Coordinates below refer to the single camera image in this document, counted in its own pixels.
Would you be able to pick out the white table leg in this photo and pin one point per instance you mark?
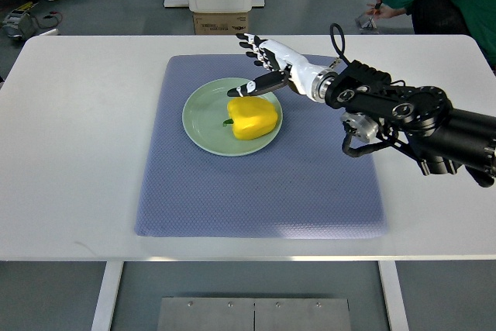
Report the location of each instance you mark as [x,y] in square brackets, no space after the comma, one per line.
[393,299]
[107,296]

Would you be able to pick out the person in green sweater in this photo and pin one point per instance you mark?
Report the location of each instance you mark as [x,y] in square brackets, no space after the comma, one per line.
[474,18]

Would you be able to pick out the grey device on floor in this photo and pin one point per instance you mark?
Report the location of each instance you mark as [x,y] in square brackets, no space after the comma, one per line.
[18,24]

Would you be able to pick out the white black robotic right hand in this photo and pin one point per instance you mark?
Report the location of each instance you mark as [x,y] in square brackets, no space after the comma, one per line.
[286,68]

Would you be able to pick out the cardboard box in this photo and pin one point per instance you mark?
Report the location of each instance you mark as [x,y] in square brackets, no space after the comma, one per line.
[220,23]

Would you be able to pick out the blue textured mat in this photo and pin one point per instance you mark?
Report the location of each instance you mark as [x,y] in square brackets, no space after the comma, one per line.
[299,186]

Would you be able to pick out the light green plate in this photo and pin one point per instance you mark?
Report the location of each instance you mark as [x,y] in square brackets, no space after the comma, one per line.
[205,111]

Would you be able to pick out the small metal tray on floor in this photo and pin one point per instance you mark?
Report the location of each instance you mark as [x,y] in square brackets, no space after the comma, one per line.
[366,22]

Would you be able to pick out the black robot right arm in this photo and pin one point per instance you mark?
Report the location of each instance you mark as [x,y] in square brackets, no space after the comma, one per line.
[419,122]

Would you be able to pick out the yellow bell pepper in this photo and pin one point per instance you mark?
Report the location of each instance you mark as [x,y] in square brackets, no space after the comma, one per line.
[251,117]

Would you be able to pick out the left white table leg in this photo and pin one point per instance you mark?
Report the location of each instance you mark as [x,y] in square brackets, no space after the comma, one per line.
[107,296]

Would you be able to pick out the right white table leg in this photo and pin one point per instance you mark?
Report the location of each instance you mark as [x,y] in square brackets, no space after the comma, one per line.
[393,299]

